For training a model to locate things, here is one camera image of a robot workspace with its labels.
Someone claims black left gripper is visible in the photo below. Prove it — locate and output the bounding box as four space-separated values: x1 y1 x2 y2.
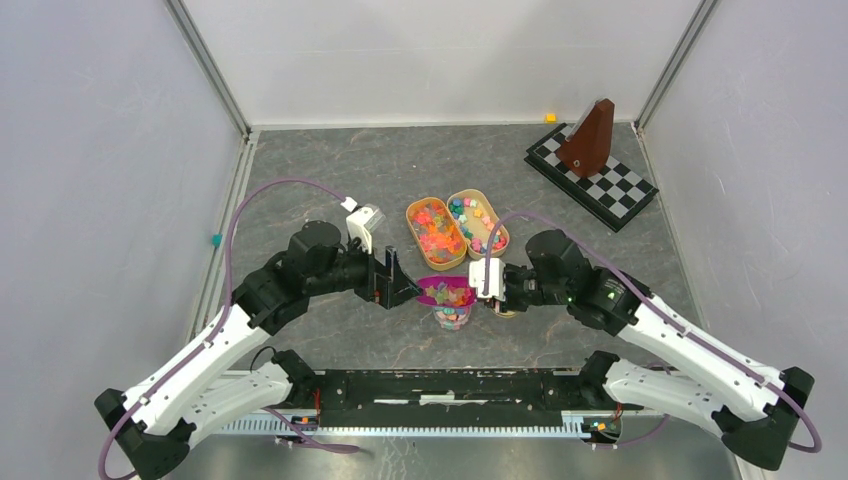
307 232 423 308

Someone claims magenta plastic scoop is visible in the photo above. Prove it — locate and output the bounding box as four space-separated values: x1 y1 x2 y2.
416 275 477 307

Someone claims clear plastic round jar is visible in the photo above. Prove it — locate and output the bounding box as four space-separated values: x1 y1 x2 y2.
433 306 471 331

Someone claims gold tin of star candies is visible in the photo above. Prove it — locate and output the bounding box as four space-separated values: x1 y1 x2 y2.
446 189 510 260

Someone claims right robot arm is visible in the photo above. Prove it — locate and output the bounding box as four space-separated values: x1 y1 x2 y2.
469 230 814 471

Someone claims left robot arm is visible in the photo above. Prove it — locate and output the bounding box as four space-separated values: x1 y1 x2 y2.
94 221 421 479

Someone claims gold tin of gummy candies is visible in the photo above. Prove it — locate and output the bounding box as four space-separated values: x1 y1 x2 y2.
405 197 467 271

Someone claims gold round jar lid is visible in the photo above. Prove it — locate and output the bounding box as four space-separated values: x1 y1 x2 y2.
492 308 519 318

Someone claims black white chessboard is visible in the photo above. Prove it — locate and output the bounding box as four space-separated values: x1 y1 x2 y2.
525 123 659 232

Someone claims brown wooden metronome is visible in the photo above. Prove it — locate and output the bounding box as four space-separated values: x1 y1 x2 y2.
555 98 615 178

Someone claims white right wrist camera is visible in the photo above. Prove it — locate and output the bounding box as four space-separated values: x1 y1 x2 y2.
468 258 506 301

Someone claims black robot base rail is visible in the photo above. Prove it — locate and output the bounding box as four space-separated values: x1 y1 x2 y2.
276 368 620 428

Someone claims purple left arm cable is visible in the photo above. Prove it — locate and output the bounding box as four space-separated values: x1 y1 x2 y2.
97 177 359 480

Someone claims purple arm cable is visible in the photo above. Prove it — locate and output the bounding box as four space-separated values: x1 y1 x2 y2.
483 211 824 455
97 177 359 480

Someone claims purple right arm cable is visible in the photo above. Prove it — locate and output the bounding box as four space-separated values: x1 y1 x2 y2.
483 211 824 455

